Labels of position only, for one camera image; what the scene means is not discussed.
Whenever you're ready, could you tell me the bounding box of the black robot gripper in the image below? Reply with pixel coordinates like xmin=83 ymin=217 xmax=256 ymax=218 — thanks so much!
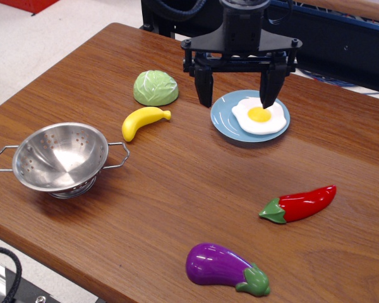
xmin=181 ymin=1 xmax=302 ymax=109

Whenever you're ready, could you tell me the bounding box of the yellow toy banana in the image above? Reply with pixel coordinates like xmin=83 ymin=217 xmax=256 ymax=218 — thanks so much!
xmin=121 ymin=107 xmax=171 ymax=142

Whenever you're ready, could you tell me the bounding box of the steel colander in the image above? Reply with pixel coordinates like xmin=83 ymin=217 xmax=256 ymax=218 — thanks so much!
xmin=0 ymin=122 xmax=130 ymax=199

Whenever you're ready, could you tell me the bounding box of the toy fried egg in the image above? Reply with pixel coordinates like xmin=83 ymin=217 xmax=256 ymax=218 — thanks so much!
xmin=231 ymin=97 xmax=287 ymax=135

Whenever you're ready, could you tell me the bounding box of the light blue plate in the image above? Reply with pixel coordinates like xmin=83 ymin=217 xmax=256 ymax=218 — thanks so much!
xmin=210 ymin=90 xmax=291 ymax=143

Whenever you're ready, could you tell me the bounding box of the green toy cabbage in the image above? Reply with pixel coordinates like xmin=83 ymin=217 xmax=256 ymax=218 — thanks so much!
xmin=133 ymin=70 xmax=179 ymax=107

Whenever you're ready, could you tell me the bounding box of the red toy chili pepper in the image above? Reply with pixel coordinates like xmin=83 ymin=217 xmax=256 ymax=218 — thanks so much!
xmin=258 ymin=185 xmax=337 ymax=224

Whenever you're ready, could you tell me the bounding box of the purple toy eggplant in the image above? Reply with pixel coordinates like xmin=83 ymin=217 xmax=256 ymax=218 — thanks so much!
xmin=186 ymin=242 xmax=270 ymax=297

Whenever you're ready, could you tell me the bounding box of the red box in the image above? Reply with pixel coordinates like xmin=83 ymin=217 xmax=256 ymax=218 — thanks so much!
xmin=0 ymin=0 xmax=58 ymax=14

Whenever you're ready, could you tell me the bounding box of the dark blue metal frame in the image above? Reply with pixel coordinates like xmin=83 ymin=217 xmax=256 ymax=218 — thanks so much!
xmin=141 ymin=1 xmax=379 ymax=91

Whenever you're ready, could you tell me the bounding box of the aluminium rail with bracket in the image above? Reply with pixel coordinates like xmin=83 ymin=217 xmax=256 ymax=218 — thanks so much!
xmin=0 ymin=264 xmax=64 ymax=302

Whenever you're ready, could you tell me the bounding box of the black braided cable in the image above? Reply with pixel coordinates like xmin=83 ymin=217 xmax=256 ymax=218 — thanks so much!
xmin=0 ymin=246 xmax=23 ymax=303

